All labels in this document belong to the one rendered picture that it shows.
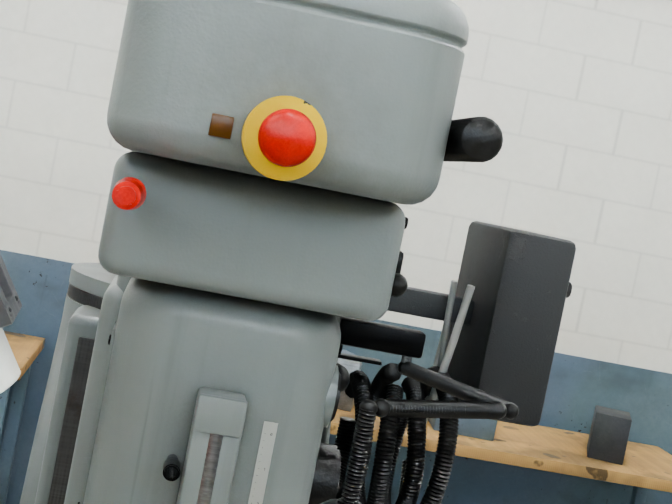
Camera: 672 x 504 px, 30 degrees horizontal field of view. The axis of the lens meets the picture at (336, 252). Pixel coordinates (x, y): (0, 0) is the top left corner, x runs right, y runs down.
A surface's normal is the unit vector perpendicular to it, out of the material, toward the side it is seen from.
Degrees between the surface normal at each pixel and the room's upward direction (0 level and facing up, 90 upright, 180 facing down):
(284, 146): 95
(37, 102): 90
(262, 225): 90
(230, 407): 90
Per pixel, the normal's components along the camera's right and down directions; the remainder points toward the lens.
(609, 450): -0.19, 0.01
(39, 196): 0.11, 0.07
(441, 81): 0.71, 0.18
